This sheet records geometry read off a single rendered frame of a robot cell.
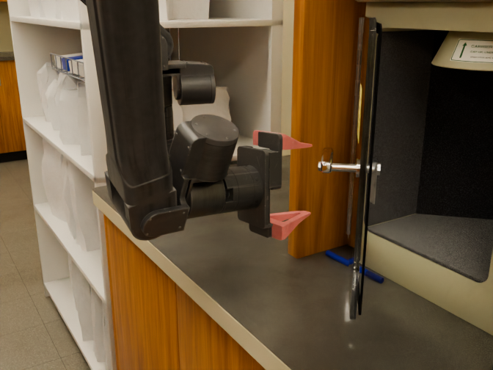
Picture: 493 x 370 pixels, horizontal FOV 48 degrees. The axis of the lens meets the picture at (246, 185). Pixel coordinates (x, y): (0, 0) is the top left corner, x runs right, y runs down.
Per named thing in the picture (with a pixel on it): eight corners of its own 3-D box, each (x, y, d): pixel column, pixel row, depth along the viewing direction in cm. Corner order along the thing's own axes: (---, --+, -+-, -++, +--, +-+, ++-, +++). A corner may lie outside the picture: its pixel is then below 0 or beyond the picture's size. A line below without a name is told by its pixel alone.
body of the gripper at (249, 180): (276, 150, 70) (227, 154, 66) (276, 227, 72) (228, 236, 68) (248, 144, 75) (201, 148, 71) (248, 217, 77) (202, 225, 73)
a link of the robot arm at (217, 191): (158, 200, 69) (177, 230, 66) (169, 156, 66) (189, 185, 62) (206, 194, 73) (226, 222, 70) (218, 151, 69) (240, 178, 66)
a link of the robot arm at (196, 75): (136, 30, 92) (144, 34, 84) (203, 29, 95) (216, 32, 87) (141, 101, 96) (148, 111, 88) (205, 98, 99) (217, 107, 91)
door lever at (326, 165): (356, 161, 81) (358, 144, 80) (359, 180, 72) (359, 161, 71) (320, 160, 82) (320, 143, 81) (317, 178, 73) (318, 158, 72)
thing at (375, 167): (376, 199, 75) (380, 158, 73) (378, 205, 73) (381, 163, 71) (362, 198, 75) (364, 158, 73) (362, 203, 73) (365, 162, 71)
